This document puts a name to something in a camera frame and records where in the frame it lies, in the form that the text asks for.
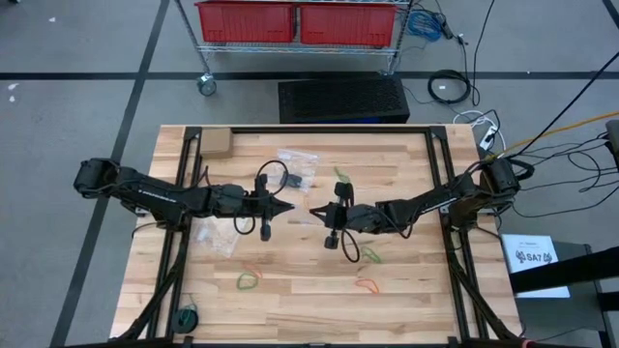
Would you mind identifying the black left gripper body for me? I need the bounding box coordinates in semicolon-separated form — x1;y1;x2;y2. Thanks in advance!
212;183;263;218

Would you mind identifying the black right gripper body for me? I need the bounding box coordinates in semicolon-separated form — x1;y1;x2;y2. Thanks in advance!
333;202;389;234

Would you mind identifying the orange rubber band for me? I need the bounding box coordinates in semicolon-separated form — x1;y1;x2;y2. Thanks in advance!
354;277;381;296
241;260;265;280

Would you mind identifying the small cardboard box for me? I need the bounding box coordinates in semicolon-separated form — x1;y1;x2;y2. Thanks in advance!
199;127;234;160

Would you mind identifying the white power strip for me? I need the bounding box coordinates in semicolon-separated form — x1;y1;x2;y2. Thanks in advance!
478;124;499;152

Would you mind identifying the red plastic bin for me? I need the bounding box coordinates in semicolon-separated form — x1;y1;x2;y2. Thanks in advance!
194;0;297;44
298;2;400;48

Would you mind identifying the white printed booklet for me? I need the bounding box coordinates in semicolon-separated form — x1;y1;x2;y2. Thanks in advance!
500;233;572;300

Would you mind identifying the black metal beam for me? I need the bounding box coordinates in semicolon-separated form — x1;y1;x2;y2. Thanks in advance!
507;246;619;296

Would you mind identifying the grey side table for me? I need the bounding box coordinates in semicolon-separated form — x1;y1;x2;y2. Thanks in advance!
512;241;608;348

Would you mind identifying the grey device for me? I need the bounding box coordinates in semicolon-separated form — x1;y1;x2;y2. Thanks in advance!
604;119;619;170

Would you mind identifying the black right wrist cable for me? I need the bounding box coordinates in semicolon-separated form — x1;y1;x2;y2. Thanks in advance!
340;228;362;264

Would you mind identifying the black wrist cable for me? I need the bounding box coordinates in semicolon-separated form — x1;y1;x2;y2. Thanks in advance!
254;159;290;194
340;228;362;264

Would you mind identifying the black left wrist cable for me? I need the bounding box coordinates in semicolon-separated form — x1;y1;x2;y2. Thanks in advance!
254;159;290;194

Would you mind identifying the chrome wire shelving cart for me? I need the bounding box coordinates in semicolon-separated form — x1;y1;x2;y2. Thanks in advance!
172;0;417;98

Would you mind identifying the white cable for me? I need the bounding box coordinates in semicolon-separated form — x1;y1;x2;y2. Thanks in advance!
452;109;508;156

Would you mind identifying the black cable coil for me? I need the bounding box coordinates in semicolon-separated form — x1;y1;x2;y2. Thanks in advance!
427;69;473;106

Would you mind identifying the thick black cable sleeve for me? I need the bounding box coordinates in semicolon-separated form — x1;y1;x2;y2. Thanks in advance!
512;159;536;183

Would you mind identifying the blue cable coil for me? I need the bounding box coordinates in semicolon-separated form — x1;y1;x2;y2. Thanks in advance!
404;9;446;44

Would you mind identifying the thin black cable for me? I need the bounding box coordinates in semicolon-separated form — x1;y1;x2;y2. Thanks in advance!
471;0;497;107

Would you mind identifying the long black cable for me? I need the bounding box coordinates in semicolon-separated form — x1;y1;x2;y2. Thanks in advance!
502;62;619;163

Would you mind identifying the yellow cable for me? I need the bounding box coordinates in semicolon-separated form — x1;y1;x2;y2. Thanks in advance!
487;110;619;160

